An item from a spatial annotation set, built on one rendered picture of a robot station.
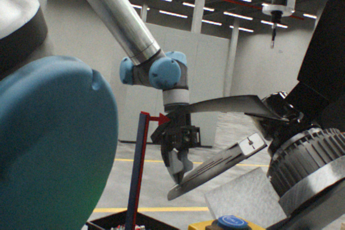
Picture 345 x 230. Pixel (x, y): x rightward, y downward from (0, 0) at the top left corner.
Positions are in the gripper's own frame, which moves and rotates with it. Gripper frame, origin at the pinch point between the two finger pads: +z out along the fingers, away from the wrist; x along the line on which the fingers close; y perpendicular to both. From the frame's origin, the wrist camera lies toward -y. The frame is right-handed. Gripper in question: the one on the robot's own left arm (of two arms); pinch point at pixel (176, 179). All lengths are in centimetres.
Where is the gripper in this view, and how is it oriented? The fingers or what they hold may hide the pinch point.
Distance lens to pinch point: 104.8
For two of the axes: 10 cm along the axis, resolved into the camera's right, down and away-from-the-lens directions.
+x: 7.7, 0.6, 6.3
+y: 6.3, -1.7, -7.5
